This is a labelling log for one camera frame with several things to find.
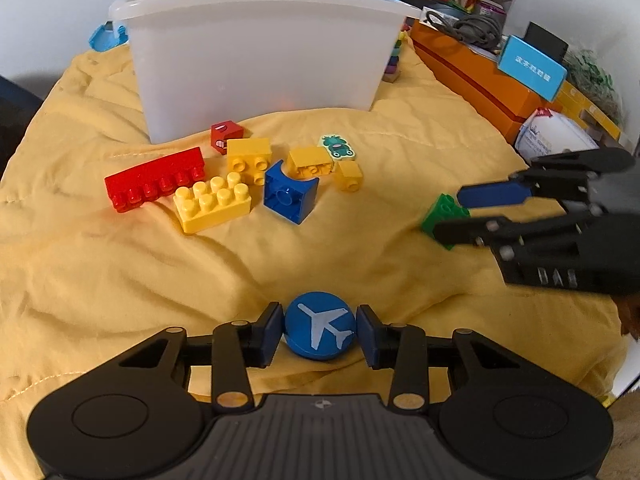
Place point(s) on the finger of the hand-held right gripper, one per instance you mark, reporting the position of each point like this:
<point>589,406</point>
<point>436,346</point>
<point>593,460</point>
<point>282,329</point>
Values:
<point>460,232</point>
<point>492,195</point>

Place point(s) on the square yellow toy brick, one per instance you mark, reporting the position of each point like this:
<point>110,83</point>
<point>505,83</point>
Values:
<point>247,152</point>

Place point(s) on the long red toy brick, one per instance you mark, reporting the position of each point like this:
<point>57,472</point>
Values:
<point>150,180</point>

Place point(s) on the blue arch toy brick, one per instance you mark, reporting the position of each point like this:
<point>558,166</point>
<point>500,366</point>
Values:
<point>290,195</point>

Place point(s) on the white plastic storage bin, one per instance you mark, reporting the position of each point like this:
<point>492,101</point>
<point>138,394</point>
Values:
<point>260,60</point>

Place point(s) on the plain green toy brick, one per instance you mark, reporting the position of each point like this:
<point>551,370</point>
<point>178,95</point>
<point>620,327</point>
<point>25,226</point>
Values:
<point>440,215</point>

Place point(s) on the orange cardboard box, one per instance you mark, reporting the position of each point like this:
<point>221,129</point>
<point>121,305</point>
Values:
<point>470,75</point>

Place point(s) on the blue round airplane block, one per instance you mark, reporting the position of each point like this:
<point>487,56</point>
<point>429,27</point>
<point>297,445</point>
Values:
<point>320,325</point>

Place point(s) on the yellow blanket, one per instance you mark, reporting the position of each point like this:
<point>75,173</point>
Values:
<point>150,285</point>

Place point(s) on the black small box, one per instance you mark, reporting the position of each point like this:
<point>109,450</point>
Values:
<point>547,40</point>

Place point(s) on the yellow box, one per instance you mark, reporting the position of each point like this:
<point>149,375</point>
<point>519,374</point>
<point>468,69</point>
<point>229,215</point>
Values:
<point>595,115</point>

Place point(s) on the blue bin clip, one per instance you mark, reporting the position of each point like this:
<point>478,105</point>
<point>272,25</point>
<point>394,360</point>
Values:
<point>102,36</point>

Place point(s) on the yellow printed toy brick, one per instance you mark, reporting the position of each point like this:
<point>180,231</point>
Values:
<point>307,157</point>

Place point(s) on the white wipes pack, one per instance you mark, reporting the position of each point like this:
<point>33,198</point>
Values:
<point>547,135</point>

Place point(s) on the bag of green pieces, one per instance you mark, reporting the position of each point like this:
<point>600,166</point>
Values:
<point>595,72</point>

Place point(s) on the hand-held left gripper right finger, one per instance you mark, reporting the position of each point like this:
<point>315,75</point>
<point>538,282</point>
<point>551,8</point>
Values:
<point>367,337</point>

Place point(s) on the small yellow toy brick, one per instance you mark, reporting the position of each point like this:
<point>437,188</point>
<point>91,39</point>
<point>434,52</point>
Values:
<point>348,172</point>

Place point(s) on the large yellow toy brick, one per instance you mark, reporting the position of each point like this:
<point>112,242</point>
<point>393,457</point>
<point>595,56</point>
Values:
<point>210,207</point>

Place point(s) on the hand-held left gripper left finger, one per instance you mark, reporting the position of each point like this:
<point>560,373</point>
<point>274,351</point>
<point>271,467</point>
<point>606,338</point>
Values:
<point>270,332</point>

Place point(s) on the frog picture tile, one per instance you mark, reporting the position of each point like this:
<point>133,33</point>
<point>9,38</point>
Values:
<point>337,146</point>

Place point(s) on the blue cardboard box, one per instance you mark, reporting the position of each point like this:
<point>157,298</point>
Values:
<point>532,67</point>

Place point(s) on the red toy cube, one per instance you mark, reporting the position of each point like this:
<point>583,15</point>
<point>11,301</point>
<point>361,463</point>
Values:
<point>225,132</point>

